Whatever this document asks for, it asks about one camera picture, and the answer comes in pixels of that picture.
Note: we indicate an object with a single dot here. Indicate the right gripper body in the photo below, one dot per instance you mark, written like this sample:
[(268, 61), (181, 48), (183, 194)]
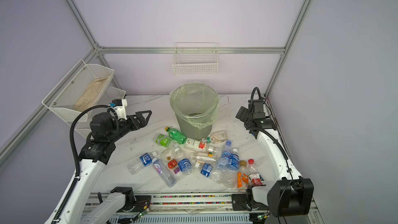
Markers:
[(244, 116)]

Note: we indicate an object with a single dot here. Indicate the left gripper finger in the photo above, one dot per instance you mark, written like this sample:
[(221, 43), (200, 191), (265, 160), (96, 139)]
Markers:
[(142, 121), (143, 115)]

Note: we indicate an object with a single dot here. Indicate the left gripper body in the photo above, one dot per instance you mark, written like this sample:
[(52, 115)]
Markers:
[(124, 127)]

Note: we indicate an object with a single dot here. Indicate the tall blue cap bottle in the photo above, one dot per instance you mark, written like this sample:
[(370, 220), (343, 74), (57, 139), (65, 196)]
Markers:
[(225, 155)]

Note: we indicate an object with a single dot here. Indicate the red cap water bottle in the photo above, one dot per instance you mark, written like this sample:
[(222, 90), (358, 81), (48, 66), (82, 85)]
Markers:
[(254, 177)]

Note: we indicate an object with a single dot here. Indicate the orange label bottle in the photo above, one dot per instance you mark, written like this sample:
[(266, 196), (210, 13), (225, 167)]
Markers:
[(242, 177)]

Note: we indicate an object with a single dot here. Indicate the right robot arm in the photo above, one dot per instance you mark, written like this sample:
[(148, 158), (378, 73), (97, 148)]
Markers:
[(289, 193)]

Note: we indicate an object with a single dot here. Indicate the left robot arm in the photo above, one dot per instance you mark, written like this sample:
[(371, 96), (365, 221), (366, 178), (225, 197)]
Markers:
[(107, 128)]

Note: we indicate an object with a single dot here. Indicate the green plastic bin liner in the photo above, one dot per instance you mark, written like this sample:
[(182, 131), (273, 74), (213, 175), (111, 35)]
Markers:
[(199, 99)]

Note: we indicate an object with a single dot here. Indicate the grey mesh waste bin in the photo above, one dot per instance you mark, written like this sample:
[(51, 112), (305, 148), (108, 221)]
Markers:
[(195, 115)]

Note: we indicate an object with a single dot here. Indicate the small green label bottle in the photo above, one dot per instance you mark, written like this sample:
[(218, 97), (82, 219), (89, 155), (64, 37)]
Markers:
[(162, 140)]

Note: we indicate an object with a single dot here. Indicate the green soda bottle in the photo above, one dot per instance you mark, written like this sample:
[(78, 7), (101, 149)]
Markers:
[(176, 135)]

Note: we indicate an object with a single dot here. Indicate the red label small bottle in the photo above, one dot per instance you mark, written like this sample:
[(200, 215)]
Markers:
[(168, 157)]

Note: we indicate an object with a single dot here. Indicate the blue label bottle left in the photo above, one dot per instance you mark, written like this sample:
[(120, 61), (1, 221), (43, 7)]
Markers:
[(141, 162)]

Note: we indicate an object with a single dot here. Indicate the lower white mesh shelf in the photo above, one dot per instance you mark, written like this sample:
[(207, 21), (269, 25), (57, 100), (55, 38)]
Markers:
[(111, 93)]

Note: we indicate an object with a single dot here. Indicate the white mesh shelf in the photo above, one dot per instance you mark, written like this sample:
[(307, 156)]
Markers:
[(111, 93), (64, 97)]

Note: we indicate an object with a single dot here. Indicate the beige cloth in shelf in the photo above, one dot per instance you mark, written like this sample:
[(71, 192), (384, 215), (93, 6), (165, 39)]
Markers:
[(90, 95)]

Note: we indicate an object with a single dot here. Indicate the white red label bottle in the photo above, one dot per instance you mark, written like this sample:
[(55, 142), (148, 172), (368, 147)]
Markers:
[(194, 145)]

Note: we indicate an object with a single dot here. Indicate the clear bottle orange cap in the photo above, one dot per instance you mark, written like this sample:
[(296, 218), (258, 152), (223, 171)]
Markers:
[(203, 157)]

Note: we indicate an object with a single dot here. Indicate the blue label round bottle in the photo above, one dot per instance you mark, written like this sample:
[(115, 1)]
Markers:
[(183, 162)]

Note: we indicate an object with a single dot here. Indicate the upper white mesh shelf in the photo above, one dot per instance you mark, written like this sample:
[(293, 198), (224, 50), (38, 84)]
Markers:
[(64, 97)]

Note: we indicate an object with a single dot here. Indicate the purple label clear bottle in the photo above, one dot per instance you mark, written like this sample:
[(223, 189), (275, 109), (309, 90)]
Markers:
[(164, 173)]

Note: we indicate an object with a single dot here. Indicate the blue label crushed bottle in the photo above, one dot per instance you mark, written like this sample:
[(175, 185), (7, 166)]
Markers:
[(209, 171)]

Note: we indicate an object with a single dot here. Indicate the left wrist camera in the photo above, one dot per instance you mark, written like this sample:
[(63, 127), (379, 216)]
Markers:
[(119, 106)]

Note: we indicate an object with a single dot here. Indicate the aluminium frame back rail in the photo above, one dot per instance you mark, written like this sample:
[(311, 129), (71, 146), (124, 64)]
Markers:
[(195, 50)]

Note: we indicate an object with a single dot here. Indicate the white wire wall basket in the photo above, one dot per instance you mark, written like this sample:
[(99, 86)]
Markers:
[(195, 64)]

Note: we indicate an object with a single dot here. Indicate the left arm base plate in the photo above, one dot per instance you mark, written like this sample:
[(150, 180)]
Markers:
[(136, 204)]

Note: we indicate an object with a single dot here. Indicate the aluminium front rail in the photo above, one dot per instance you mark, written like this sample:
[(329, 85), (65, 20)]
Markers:
[(221, 201)]

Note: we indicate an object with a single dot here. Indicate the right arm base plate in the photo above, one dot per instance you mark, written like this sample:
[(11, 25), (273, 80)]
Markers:
[(241, 203)]

